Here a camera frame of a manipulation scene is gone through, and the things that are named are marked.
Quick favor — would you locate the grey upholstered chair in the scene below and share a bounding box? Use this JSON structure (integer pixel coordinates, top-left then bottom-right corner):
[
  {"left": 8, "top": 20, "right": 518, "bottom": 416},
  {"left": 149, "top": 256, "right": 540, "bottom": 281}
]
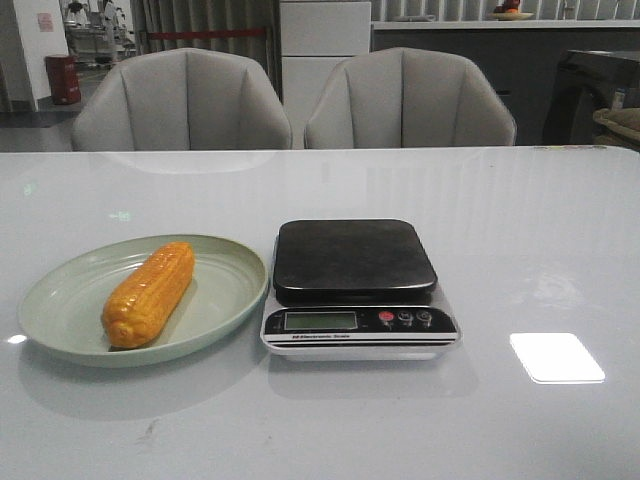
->
[
  {"left": 303, "top": 48, "right": 517, "bottom": 149},
  {"left": 71, "top": 48, "right": 292, "bottom": 151}
]

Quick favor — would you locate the red bin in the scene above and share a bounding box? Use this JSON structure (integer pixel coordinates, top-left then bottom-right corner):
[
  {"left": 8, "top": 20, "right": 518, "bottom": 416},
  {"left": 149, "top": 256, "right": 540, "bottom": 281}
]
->
[{"left": 45, "top": 54, "right": 81, "bottom": 105}]

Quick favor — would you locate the tan cushion at right edge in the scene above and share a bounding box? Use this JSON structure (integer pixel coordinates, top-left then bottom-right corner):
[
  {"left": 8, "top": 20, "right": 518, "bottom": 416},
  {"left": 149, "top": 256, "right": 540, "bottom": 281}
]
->
[{"left": 592, "top": 107, "right": 640, "bottom": 152}]

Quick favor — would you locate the right grey upholstered chair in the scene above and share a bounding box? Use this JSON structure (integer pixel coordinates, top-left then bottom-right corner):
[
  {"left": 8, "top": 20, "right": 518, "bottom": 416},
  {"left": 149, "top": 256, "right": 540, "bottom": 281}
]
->
[{"left": 303, "top": 48, "right": 517, "bottom": 149}]

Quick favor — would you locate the white drawer cabinet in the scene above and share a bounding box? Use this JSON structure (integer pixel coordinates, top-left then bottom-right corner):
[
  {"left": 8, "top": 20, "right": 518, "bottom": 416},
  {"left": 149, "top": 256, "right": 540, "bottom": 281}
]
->
[{"left": 279, "top": 1, "right": 371, "bottom": 149}]

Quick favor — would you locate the left grey upholstered chair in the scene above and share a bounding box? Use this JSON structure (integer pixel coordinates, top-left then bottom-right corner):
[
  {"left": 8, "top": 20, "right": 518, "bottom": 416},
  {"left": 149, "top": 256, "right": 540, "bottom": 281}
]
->
[{"left": 71, "top": 48, "right": 292, "bottom": 151}]

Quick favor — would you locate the orange corn cob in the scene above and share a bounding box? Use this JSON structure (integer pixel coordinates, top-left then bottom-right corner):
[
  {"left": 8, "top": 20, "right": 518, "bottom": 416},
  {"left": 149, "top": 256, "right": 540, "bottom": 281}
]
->
[{"left": 101, "top": 241, "right": 195, "bottom": 349}]

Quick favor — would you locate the fruit bowl on counter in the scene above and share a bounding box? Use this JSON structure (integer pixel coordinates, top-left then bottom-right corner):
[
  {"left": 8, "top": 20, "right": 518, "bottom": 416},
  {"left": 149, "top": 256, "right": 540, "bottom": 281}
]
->
[{"left": 489, "top": 0, "right": 533, "bottom": 21}]

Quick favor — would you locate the dark glossy side table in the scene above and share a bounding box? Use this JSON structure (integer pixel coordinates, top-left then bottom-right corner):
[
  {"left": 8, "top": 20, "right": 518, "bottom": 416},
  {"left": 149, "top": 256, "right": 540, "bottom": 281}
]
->
[{"left": 542, "top": 50, "right": 639, "bottom": 145}]

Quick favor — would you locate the pale green round plate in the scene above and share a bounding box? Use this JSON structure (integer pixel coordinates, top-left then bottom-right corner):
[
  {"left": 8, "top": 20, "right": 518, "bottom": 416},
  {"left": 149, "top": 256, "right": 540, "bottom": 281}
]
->
[{"left": 18, "top": 234, "right": 268, "bottom": 368}]

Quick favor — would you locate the grey counter with white top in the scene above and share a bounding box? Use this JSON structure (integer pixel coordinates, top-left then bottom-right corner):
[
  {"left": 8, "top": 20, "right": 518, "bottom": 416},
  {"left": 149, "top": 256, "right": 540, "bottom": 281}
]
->
[{"left": 371, "top": 20, "right": 639, "bottom": 145}]

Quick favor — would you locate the black silver kitchen scale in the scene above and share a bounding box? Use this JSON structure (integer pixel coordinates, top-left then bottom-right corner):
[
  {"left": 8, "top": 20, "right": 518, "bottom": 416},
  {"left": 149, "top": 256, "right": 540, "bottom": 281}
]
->
[{"left": 260, "top": 219, "right": 462, "bottom": 361}]

